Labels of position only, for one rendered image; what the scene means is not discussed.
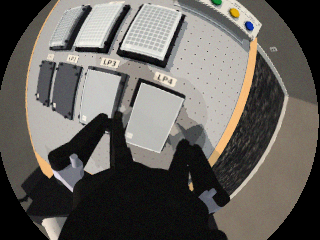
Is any white button panel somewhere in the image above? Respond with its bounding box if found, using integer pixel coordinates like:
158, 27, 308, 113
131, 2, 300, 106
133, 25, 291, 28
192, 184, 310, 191
173, 0, 262, 45

